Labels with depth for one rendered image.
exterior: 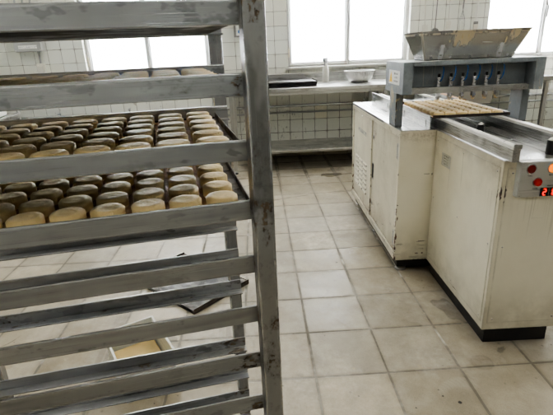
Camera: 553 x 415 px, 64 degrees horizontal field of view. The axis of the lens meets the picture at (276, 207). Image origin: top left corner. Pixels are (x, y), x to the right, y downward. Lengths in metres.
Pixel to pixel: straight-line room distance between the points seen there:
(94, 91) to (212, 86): 0.15
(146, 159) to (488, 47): 2.20
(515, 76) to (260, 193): 2.23
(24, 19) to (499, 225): 1.74
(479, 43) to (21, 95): 2.26
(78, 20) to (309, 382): 1.61
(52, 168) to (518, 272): 1.83
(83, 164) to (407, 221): 2.16
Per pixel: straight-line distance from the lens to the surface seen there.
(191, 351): 1.28
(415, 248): 2.68
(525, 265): 2.10
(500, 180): 1.91
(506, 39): 2.64
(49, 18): 0.62
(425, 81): 2.53
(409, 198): 2.55
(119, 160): 0.63
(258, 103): 0.60
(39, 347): 0.76
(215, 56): 1.04
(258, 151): 0.61
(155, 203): 0.69
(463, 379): 2.04
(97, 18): 0.62
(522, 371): 2.16
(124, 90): 0.61
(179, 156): 0.63
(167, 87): 0.61
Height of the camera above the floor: 1.28
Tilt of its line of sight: 20 degrees down
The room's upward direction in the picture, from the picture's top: 2 degrees counter-clockwise
